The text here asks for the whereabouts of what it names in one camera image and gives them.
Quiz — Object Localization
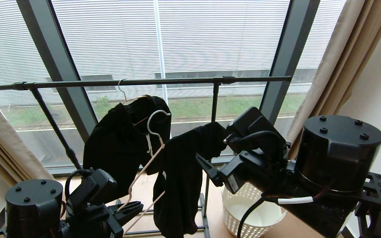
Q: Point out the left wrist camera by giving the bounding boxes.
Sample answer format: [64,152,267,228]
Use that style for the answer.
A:
[66,169,118,216]

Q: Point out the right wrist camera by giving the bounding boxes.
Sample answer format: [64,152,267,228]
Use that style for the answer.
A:
[224,106,289,163]

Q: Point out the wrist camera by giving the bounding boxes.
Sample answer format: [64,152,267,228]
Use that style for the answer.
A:
[224,106,289,163]
[66,169,118,216]

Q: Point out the window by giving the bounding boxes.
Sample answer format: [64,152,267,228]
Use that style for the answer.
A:
[0,0,346,174]

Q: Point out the black drawstring shorts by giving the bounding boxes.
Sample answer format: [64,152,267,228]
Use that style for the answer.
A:
[82,95,172,205]

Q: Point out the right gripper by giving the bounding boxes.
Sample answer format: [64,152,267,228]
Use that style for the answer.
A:
[195,153,298,206]

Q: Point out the pink clothes hanger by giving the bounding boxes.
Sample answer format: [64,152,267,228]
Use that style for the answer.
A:
[117,79,153,127]
[117,110,172,236]

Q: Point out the beige curtain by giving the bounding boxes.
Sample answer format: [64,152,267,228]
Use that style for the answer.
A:
[285,0,381,160]
[0,79,55,185]

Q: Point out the black garment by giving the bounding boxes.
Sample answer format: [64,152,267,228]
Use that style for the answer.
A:
[152,122,228,238]

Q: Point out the black clothes rack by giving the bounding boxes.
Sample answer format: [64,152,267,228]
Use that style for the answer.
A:
[0,75,292,238]

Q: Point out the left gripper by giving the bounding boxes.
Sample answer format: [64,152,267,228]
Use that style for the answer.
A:
[58,201,144,238]

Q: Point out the white laundry basket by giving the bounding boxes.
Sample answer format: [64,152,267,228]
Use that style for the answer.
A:
[222,183,287,238]

